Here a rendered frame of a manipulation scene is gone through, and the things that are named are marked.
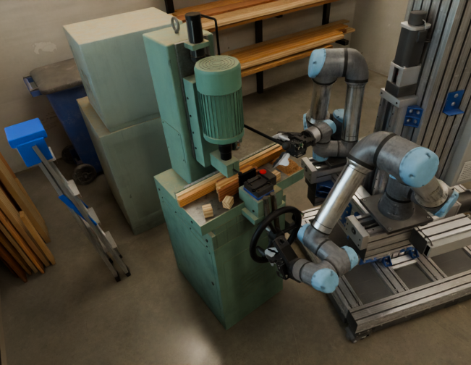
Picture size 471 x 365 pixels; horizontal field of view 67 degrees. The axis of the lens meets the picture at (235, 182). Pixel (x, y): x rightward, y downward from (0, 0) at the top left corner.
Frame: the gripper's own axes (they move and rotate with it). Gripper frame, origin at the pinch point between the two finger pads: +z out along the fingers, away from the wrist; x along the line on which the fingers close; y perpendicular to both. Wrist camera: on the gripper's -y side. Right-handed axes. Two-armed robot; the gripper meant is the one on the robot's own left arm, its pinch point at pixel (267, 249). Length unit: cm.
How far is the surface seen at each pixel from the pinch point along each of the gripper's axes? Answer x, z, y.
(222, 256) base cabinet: -8.5, 30.4, 7.8
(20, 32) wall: -38, 224, -158
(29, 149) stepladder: -64, 75, -67
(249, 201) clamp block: 6.0, 13.5, -16.5
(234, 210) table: 0.5, 19.3, -14.0
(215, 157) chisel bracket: 4.7, 30.6, -36.9
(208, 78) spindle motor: 1, 3, -69
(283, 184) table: 29.5, 20.8, -13.9
